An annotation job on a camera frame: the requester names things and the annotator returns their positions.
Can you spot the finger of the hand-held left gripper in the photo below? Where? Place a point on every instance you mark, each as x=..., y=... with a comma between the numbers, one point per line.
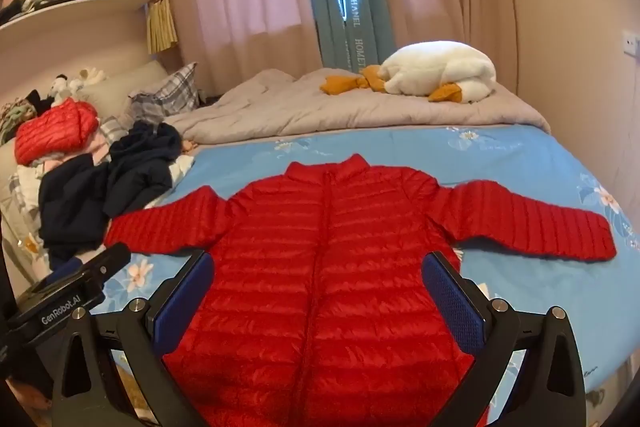
x=110, y=258
x=67, y=268

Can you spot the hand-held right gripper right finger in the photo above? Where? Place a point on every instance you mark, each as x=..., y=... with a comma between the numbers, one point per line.
x=452, y=297

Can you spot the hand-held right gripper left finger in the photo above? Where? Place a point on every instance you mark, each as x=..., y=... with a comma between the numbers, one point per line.
x=182, y=302

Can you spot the red down jacket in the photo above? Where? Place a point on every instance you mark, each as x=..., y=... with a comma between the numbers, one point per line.
x=55, y=132
x=320, y=257

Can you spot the black puffer jacket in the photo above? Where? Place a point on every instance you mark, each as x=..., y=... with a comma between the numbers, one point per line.
x=80, y=202

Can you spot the blue floral bed sheet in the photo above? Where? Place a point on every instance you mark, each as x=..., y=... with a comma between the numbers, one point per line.
x=525, y=292

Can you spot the white cloth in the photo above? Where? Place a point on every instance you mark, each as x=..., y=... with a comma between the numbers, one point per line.
x=182, y=167

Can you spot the navy blue knit sweater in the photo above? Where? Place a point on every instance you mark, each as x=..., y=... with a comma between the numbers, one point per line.
x=147, y=144

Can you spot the plaid pillow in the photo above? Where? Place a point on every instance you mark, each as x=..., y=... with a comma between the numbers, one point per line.
x=170, y=89
x=114, y=128

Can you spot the small orange patterned cloth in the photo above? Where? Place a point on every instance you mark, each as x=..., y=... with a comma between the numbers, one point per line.
x=187, y=146

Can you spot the folded red down jacket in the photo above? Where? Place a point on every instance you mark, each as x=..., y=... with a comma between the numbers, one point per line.
x=55, y=132

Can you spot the floral patterned cloth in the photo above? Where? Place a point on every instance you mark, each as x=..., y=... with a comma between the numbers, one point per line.
x=15, y=117

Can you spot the small plush toys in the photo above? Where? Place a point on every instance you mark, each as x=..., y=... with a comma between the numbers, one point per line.
x=75, y=84

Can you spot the grey quilt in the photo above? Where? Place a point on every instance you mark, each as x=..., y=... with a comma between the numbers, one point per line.
x=280, y=112

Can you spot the white goose plush toy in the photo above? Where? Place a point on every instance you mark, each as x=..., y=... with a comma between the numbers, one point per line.
x=440, y=67

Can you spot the yellow hanging cloth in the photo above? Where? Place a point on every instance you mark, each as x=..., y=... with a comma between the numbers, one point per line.
x=161, y=27

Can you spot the white wall outlet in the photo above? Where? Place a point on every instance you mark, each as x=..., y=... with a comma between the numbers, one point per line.
x=631, y=42

